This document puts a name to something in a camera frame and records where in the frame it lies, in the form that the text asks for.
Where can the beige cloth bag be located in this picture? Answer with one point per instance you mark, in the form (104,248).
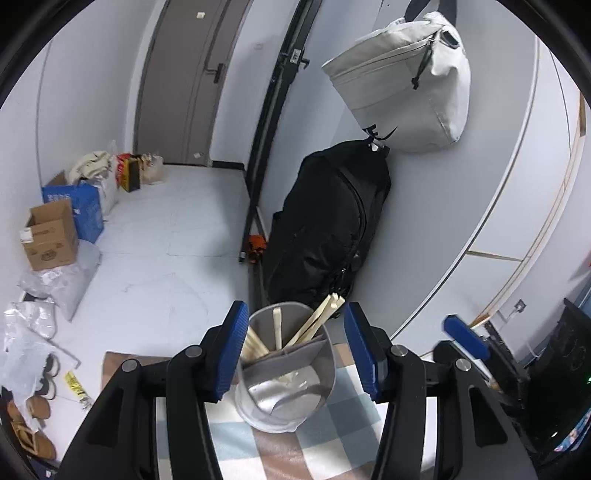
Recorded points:
(92,164)

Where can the yellow tube on floor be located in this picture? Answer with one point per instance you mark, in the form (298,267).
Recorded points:
(77,390)

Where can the grey door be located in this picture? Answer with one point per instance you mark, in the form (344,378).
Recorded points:
(175,92)

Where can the white plastic bag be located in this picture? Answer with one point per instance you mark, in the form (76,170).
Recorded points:
(108,194)

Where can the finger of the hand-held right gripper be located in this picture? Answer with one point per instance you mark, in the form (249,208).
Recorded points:
(466,337)

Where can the white plastic packaging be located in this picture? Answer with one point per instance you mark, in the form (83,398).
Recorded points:
(32,318)

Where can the red snack packet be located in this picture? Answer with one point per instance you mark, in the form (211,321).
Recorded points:
(122,168)

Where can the clear plastic wrap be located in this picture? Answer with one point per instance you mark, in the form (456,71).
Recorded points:
(23,360)

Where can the wooden chopstick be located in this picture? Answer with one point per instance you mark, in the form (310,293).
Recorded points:
(250,350)
(307,321)
(323,320)
(258,340)
(278,330)

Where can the brown cardboard box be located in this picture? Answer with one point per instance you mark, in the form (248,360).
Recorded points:
(48,240)

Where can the grey plastic bag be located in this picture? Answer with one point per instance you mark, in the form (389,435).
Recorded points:
(69,281)

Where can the blue cardboard box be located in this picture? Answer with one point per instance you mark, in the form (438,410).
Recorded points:
(90,212)

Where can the clear bag with food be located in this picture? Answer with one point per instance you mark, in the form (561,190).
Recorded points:
(152,168)

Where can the black backpack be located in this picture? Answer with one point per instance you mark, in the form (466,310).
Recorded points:
(323,221)

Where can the brown slipper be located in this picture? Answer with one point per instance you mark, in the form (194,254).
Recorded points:
(32,436)
(38,407)

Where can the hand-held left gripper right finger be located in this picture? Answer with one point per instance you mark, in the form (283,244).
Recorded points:
(364,355)

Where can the grey white utensil holder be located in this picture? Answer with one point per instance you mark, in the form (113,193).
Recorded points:
(295,355)

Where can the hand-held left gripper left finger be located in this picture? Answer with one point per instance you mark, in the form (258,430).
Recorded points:
(228,355)

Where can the black yellow box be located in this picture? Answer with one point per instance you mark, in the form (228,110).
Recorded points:
(132,175)

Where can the beige hanging bag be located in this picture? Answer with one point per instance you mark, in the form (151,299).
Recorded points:
(406,92)

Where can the black white sandal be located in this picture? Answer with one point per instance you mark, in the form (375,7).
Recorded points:
(46,387)
(51,365)

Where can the checked tablecloth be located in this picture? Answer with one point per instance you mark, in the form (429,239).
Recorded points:
(323,443)

